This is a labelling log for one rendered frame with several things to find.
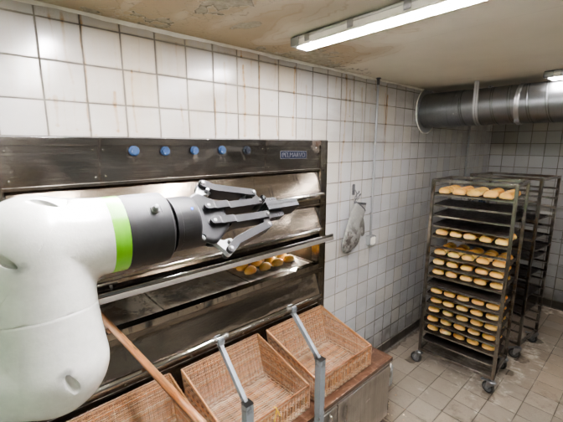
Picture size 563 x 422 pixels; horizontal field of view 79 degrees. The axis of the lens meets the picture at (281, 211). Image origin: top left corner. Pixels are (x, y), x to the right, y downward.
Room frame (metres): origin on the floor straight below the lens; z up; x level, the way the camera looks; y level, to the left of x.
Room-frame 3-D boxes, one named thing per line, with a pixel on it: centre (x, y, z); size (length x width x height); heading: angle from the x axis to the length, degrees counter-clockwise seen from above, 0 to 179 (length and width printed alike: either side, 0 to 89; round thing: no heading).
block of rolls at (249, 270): (2.61, 0.25, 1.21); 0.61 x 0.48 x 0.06; 42
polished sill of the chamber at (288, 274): (1.91, 0.41, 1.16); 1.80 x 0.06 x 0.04; 132
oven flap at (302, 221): (1.89, 0.39, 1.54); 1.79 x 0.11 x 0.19; 132
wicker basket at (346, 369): (2.11, -0.26, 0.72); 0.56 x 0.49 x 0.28; 132
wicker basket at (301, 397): (1.71, 0.20, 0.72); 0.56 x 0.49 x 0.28; 133
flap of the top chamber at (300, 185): (1.89, 0.39, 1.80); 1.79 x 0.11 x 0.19; 132
